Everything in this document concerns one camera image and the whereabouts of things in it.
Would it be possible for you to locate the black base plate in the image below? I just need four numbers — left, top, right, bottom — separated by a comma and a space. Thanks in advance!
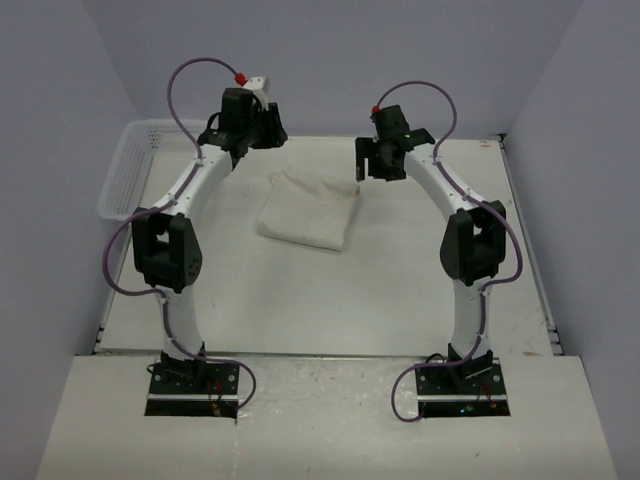
415, 351, 511, 419
144, 360, 239, 420

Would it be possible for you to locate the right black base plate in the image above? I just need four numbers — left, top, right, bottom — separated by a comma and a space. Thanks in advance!
415, 351, 511, 419

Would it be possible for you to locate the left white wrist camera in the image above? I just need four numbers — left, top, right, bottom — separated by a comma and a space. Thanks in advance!
234, 72, 270, 110

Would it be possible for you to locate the cream white t shirt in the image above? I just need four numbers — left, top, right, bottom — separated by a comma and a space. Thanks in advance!
256, 168, 360, 252

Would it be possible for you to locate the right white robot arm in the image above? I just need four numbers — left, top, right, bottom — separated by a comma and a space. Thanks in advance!
355, 105, 506, 393

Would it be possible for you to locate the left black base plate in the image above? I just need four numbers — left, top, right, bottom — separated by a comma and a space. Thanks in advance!
144, 360, 239, 420

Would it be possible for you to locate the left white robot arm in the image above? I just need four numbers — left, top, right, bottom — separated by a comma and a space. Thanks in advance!
132, 76, 287, 393

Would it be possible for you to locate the white plastic basket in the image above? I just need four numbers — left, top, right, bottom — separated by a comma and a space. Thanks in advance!
97, 119, 231, 222

